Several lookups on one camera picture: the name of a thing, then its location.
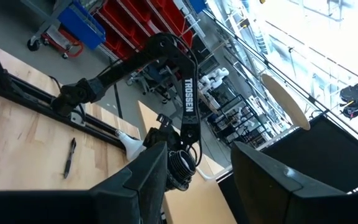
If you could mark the black partition screen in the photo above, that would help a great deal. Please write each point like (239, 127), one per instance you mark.
(322, 149)

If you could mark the blue storage bin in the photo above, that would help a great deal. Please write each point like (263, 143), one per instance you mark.
(82, 23)

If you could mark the red storage bin shelf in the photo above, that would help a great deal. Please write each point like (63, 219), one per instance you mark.
(141, 18)

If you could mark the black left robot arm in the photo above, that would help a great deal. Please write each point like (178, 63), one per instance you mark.
(189, 99)

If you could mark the red wheeled dolly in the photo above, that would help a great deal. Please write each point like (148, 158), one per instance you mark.
(70, 46)

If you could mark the black pen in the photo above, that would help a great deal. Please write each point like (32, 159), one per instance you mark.
(70, 157)

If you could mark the white light bulb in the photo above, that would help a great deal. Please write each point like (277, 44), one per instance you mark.
(132, 146)

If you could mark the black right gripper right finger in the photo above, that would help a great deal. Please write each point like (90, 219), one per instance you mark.
(275, 199)

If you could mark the black table frame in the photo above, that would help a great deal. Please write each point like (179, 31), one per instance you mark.
(26, 99)

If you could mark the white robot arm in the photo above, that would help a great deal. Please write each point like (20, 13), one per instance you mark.
(214, 77)

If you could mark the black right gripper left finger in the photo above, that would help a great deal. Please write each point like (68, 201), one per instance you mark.
(120, 202)

